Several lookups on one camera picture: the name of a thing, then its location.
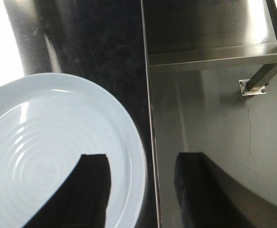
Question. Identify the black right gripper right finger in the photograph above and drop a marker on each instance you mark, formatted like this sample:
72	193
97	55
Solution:
210	198

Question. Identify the steel table leg with footplate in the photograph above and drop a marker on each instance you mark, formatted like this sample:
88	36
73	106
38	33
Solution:
257	85

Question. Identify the light blue plate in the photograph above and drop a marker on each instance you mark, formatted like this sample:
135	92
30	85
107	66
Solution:
47	121

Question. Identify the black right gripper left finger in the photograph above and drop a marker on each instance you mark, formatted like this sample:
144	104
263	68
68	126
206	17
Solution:
82	199

